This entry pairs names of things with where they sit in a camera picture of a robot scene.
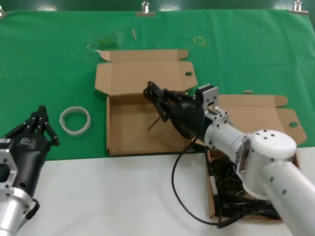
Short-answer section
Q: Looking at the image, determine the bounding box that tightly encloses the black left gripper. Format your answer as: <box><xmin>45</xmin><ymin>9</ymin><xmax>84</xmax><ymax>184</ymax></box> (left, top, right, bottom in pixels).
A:
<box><xmin>1</xmin><ymin>105</ymin><xmax>60</xmax><ymax>197</ymax></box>

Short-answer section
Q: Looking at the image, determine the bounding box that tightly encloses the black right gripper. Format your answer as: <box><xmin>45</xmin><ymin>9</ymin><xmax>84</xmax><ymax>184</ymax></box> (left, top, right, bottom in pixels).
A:
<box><xmin>144</xmin><ymin>82</ymin><xmax>205</xmax><ymax>142</ymax></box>

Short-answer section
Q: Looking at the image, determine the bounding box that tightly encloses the open brown cardboard box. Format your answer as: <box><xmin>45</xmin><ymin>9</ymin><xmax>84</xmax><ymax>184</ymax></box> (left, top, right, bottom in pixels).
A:
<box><xmin>205</xmin><ymin>94</ymin><xmax>308</xmax><ymax>222</ymax></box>
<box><xmin>94</xmin><ymin>49</ymin><xmax>199</xmax><ymax>157</ymax></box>

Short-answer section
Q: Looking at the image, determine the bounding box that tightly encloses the white tape roll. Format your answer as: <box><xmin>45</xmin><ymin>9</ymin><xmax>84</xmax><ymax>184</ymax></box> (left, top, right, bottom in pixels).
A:
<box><xmin>59</xmin><ymin>106</ymin><xmax>91</xmax><ymax>137</ymax></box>

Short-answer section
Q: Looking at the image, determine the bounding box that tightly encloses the green table cloth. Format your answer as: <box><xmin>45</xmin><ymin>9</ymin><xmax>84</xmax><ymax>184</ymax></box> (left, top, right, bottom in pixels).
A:
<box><xmin>0</xmin><ymin>9</ymin><xmax>315</xmax><ymax>162</ymax></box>

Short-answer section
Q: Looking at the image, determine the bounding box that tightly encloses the clear plastic wrapper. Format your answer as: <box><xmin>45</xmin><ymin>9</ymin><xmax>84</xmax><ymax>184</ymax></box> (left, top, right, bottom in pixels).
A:
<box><xmin>86</xmin><ymin>31</ymin><xmax>125</xmax><ymax>54</ymax></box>

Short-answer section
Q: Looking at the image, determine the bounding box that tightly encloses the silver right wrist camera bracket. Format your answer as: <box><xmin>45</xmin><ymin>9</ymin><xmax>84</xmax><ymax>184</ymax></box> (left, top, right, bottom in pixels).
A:
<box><xmin>195</xmin><ymin>84</ymin><xmax>230</xmax><ymax>130</ymax></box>

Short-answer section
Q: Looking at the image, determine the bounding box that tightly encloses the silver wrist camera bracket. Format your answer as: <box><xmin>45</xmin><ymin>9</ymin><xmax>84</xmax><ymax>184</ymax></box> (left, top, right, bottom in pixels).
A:
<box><xmin>195</xmin><ymin>84</ymin><xmax>230</xmax><ymax>130</ymax></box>
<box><xmin>0</xmin><ymin>138</ymin><xmax>18</xmax><ymax>194</ymax></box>

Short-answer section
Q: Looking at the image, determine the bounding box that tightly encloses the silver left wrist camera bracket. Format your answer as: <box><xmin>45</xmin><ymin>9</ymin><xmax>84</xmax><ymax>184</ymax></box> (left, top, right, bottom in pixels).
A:
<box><xmin>0</xmin><ymin>138</ymin><xmax>18</xmax><ymax>194</ymax></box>

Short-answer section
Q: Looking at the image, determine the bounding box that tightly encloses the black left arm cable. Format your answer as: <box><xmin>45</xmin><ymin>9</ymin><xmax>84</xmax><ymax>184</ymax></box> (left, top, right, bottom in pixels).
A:
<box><xmin>24</xmin><ymin>198</ymin><xmax>40</xmax><ymax>220</ymax></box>

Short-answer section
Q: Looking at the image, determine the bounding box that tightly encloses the black power cord pile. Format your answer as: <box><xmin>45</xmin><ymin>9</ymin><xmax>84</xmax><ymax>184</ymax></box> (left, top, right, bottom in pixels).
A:
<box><xmin>209</xmin><ymin>157</ymin><xmax>281</xmax><ymax>219</ymax></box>

